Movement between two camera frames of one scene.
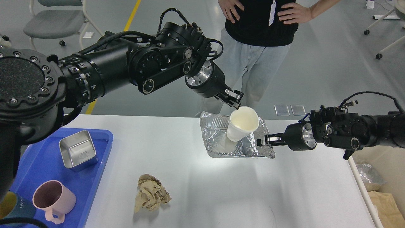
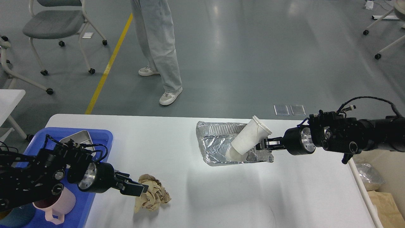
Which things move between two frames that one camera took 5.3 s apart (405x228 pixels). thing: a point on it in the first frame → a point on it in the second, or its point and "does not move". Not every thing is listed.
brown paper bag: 389,215 does not move
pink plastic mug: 56,199 does not move
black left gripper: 209,81 → 100,178
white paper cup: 243,121 → 251,136
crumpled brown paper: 150,193 does not move
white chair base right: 399,9 does not move
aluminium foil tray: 214,127 → 215,139
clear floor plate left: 282,110 does not move
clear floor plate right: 298,110 does not move
